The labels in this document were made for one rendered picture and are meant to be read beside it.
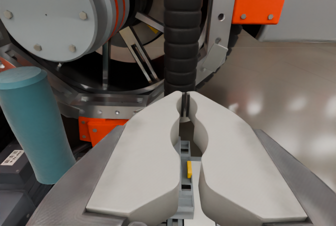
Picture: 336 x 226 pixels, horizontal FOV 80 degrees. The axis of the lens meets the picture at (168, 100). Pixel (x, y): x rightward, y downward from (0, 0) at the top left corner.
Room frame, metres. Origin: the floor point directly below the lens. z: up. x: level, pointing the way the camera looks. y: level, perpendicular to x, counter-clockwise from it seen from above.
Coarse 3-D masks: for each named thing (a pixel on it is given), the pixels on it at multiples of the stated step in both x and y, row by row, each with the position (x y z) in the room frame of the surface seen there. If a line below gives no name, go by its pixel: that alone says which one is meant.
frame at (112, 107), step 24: (216, 0) 0.41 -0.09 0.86; (0, 24) 0.47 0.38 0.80; (216, 24) 0.41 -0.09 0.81; (0, 48) 0.45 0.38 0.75; (216, 48) 0.41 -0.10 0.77; (48, 72) 0.48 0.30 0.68; (72, 96) 0.45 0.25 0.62; (96, 96) 0.46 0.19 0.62; (120, 96) 0.46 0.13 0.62; (144, 96) 0.46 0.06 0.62
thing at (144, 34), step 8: (144, 0) 0.63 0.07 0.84; (152, 0) 0.66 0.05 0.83; (160, 0) 0.66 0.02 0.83; (144, 8) 0.67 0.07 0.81; (152, 8) 0.67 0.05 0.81; (160, 8) 0.66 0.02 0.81; (152, 16) 0.67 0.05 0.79; (160, 16) 0.66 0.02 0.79; (136, 24) 0.67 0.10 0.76; (144, 24) 0.67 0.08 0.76; (136, 32) 0.67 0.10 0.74; (144, 32) 0.67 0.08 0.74; (152, 32) 0.67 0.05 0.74; (160, 32) 0.67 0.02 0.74; (112, 40) 0.67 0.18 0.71; (120, 40) 0.67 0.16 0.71; (144, 40) 0.67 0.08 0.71
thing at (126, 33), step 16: (128, 16) 0.56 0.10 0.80; (144, 16) 0.52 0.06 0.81; (128, 32) 0.52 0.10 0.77; (128, 48) 0.52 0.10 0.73; (48, 64) 0.51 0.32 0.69; (64, 64) 0.55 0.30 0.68; (80, 64) 0.60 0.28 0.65; (96, 64) 0.65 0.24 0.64; (112, 64) 0.69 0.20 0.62; (128, 64) 0.71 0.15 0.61; (144, 64) 0.53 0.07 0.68; (160, 64) 0.63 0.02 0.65; (64, 80) 0.51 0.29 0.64; (80, 80) 0.52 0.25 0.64; (96, 80) 0.55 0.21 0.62; (112, 80) 0.57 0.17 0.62; (128, 80) 0.57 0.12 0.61; (144, 80) 0.55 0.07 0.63; (160, 80) 0.50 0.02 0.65
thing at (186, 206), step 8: (184, 144) 0.78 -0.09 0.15; (184, 152) 0.70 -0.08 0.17; (184, 160) 0.67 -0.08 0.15; (184, 168) 0.63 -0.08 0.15; (184, 176) 0.58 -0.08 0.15; (184, 184) 0.52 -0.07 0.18; (192, 184) 0.53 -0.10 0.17; (184, 192) 0.49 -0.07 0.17; (192, 192) 0.49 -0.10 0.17; (184, 200) 0.47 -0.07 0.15; (192, 200) 0.46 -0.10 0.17; (184, 208) 0.43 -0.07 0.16; (192, 208) 0.43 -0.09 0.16; (176, 216) 0.43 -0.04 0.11; (184, 216) 0.43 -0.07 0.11; (192, 216) 0.43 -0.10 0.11
